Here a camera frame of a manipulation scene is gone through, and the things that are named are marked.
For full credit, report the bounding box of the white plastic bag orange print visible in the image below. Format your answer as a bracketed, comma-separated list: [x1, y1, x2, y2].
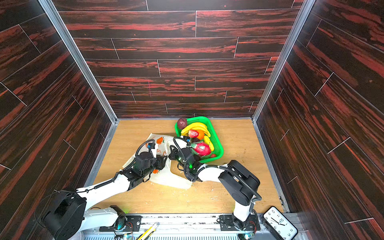
[116, 134, 192, 191]

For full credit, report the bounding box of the pink dragon fruit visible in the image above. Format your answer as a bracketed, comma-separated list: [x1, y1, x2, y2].
[191, 142, 212, 157]

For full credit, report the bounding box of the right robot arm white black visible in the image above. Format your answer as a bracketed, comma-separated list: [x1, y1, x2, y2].
[170, 145, 262, 224]

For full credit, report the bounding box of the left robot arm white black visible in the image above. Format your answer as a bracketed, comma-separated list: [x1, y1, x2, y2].
[42, 152, 168, 240]

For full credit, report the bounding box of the small yellow banana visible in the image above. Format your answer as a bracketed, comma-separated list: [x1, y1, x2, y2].
[203, 136, 215, 152]

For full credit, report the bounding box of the purple passion fruit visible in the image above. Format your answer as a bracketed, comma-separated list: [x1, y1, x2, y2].
[177, 118, 188, 130]

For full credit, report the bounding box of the orange tangerine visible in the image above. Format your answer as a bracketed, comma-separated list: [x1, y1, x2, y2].
[197, 130, 205, 140]

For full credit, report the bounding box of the green plastic basket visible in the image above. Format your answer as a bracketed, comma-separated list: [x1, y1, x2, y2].
[187, 117, 224, 163]

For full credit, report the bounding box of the yellow banana bunch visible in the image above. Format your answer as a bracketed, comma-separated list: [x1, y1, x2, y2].
[181, 122, 211, 137]

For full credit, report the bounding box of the yellow utility knife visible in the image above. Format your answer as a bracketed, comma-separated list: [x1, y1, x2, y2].
[137, 222, 159, 240]

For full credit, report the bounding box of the black white clock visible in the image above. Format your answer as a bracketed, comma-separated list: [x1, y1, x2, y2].
[262, 207, 299, 240]

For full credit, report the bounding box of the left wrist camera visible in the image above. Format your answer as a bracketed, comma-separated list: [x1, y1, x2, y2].
[146, 139, 158, 158]

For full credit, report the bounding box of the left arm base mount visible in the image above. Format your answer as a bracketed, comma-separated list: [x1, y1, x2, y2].
[99, 205, 143, 233]

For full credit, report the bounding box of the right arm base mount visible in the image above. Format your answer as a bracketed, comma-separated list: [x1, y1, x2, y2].
[217, 214, 261, 232]

